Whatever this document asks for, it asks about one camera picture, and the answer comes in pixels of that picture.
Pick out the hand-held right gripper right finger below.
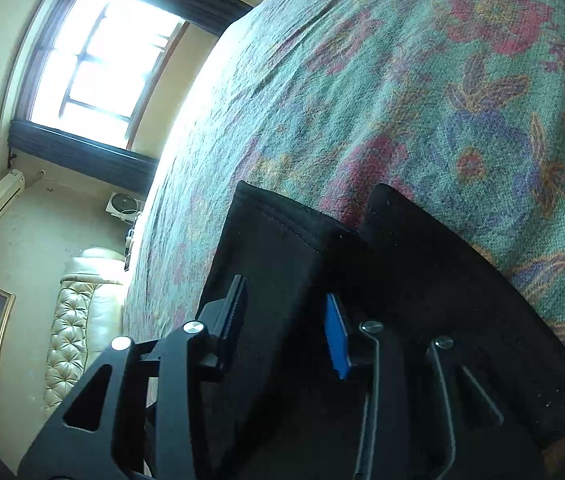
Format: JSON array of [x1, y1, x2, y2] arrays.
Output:
[[323, 292, 547, 480]]

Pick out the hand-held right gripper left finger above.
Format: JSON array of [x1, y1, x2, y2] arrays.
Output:
[[16, 274, 250, 480]]

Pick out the black pants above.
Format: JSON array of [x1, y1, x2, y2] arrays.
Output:
[[197, 180, 565, 480]]

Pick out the cream tufted leather headboard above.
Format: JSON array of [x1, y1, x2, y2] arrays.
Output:
[[42, 246, 129, 411]]

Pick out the white box fan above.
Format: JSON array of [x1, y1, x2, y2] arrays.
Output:
[[106, 191, 146, 224]]

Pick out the floral bedspread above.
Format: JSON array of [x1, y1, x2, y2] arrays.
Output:
[[122, 0, 565, 381]]

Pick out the white air conditioner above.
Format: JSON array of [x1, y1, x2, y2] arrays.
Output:
[[0, 169, 26, 222]]

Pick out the window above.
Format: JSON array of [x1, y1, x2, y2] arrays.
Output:
[[16, 0, 190, 150]]

